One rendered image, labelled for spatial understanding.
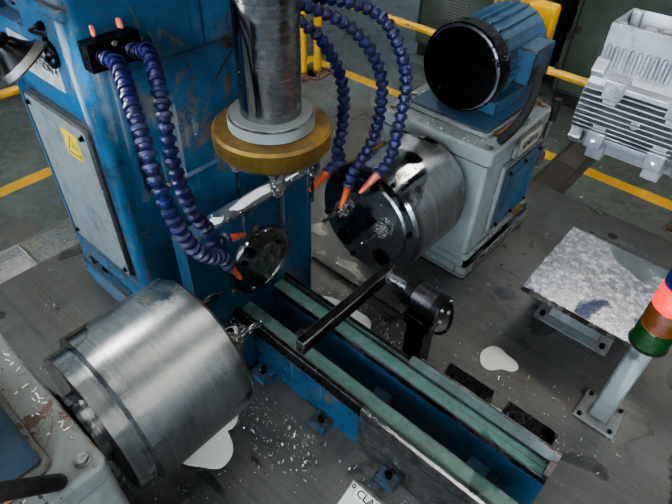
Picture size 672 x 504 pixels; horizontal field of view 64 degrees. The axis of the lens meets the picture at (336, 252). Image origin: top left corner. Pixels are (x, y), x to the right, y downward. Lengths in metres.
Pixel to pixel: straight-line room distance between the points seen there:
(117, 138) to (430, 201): 0.57
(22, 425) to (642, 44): 1.02
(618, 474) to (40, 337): 1.19
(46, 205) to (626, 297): 2.67
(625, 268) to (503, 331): 0.31
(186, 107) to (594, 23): 3.25
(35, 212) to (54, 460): 2.47
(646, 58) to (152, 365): 0.87
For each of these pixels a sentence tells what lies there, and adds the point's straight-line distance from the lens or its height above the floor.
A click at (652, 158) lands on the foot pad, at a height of 1.28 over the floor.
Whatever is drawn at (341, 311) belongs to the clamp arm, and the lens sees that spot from 0.94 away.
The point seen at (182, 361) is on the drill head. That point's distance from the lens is 0.76.
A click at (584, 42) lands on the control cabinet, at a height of 0.45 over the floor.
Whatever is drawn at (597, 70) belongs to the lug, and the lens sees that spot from 1.03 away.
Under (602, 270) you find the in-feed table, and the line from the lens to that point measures 1.34.
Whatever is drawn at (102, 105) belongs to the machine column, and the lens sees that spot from 0.88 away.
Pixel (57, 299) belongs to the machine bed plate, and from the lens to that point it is 1.40.
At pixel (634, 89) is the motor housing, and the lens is 1.02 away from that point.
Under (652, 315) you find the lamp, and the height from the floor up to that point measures 1.11.
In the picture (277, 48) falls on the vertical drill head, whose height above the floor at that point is 1.46.
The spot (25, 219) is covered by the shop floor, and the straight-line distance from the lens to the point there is 3.09.
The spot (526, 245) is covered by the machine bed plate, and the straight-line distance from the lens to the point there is 1.52.
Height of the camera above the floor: 1.74
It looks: 43 degrees down
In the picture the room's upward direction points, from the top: 2 degrees clockwise
